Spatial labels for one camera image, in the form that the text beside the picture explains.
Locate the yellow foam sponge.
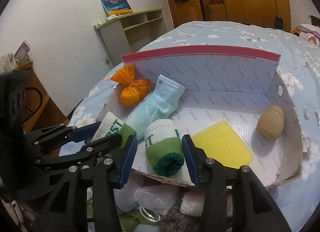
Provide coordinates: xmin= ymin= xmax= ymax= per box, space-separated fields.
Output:
xmin=191 ymin=121 xmax=253 ymax=169

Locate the green white sock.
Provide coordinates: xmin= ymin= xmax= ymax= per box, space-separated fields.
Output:
xmin=144 ymin=119 xmax=184 ymax=177
xmin=92 ymin=112 xmax=136 ymax=148

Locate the grey brown knitted sock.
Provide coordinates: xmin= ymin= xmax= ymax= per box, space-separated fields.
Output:
xmin=159 ymin=208 xmax=199 ymax=232

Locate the green satin ribbon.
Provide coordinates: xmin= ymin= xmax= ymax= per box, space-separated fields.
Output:
xmin=87 ymin=188 xmax=140 ymax=231

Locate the orange mesh pouch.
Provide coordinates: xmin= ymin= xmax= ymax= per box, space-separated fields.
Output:
xmin=111 ymin=64 xmax=152 ymax=106

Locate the white waffle towel roll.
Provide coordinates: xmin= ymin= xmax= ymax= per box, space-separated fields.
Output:
xmin=180 ymin=186 xmax=233 ymax=217

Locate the red cardboard box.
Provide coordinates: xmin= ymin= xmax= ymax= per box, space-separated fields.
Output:
xmin=96 ymin=44 xmax=304 ymax=189

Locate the tan makeup sponge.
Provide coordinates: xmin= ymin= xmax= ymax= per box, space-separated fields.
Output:
xmin=256 ymin=106 xmax=285 ymax=142

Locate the beige shelf desk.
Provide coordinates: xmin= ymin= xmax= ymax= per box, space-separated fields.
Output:
xmin=93 ymin=9 xmax=167 ymax=66

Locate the green white book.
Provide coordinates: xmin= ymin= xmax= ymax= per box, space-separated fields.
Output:
xmin=94 ymin=15 xmax=116 ymax=27

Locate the blue floral bedspread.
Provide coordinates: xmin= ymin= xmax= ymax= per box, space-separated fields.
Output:
xmin=58 ymin=20 xmax=320 ymax=232

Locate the blue yellow painting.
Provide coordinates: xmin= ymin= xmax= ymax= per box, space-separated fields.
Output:
xmin=100 ymin=0 xmax=133 ymax=16

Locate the far pink ruffled pillow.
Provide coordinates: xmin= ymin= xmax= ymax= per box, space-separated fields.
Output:
xmin=290 ymin=24 xmax=320 ymax=46

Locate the dark wooden headboard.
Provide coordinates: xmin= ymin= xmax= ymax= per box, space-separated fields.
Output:
xmin=310 ymin=15 xmax=320 ymax=27

